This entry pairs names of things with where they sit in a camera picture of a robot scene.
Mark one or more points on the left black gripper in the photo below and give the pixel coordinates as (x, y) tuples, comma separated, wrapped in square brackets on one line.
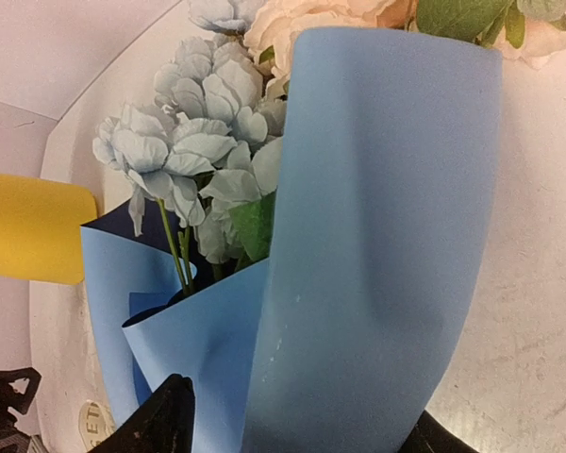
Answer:
[(17, 390)]

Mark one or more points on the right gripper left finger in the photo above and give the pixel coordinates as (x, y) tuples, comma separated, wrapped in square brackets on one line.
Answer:
[(164, 423)]

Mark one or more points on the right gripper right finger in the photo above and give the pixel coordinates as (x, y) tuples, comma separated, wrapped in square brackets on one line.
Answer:
[(429, 436)]

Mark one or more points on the cream printed ribbon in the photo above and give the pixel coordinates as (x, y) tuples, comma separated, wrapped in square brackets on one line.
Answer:
[(95, 424)]

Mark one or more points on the yellow plastic vase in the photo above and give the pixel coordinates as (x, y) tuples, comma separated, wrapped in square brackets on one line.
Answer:
[(40, 224)]

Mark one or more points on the artificial flower bunch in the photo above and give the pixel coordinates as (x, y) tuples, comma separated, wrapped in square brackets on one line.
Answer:
[(207, 150)]

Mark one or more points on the blue wrapping paper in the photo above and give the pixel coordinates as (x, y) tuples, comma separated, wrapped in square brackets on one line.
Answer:
[(338, 338)]

